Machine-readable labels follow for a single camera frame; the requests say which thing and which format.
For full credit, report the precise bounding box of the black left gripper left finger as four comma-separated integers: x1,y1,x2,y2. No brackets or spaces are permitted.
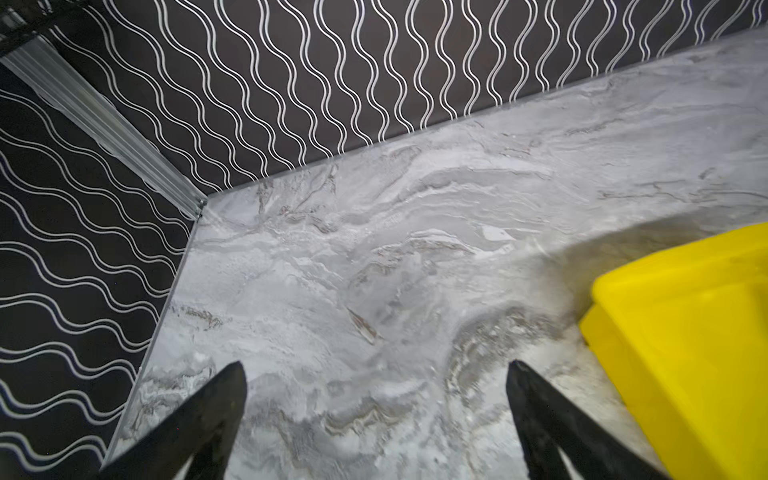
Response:
95,362,247,479

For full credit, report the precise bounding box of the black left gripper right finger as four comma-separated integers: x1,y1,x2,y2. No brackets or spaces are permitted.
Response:
506,360,667,479

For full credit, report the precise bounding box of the yellow plastic bin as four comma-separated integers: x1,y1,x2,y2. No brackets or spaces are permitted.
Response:
580,224,767,479

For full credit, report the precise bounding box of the aluminium frame corner post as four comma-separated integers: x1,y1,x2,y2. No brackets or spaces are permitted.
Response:
1,39,207,218

